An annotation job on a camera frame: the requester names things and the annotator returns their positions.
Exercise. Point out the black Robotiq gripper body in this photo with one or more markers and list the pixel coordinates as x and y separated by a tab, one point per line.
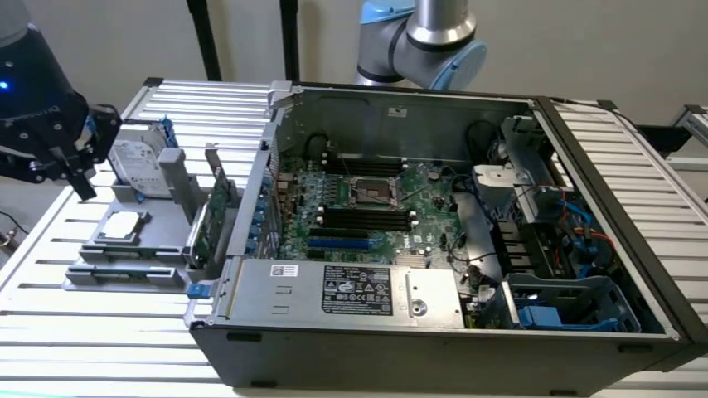
39	103

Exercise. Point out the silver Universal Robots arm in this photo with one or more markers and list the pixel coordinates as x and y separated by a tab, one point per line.
436	29

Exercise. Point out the RAM stick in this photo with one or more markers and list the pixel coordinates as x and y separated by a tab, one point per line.
119	275
129	251

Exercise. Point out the black RAM slot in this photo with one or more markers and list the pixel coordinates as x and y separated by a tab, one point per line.
361	163
361	159
365	225
365	220
365	211
365	216

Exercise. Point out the short black expansion slot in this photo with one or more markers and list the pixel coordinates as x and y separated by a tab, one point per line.
320	255

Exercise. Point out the blue expansion slot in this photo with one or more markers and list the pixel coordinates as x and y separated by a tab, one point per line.
339	244

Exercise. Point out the silver hard disk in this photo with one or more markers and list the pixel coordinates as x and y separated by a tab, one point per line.
135	161

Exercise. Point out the silver CPU chip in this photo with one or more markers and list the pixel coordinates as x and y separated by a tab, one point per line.
123	224

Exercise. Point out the gray parts rack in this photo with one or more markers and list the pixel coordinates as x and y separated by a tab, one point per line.
160	224

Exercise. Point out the green graphics card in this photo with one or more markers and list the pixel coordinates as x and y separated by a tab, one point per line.
216	207

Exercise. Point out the black stand pole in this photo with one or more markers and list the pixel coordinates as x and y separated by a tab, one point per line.
204	37
288	37

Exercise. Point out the blue case latch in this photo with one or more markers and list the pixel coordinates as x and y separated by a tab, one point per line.
199	290

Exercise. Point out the silver power supply unit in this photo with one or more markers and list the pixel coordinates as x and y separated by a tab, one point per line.
287	298

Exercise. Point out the CPU socket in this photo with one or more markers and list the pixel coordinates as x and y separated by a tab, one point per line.
369	191

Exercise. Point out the green motherboard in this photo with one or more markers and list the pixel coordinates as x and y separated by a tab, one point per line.
436	232

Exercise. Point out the black open PC case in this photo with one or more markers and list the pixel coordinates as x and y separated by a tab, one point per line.
387	360

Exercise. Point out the metal drive cage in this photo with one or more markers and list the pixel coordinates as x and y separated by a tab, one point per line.
525	166

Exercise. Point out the blue plastic disk bay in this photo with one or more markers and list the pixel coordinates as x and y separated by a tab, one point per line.
608	290

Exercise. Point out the black box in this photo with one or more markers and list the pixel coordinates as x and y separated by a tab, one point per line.
660	137

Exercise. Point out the blue disk bracket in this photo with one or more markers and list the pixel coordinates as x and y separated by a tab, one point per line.
167	132

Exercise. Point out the aluminium rail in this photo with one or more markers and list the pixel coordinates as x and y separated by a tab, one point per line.
691	120

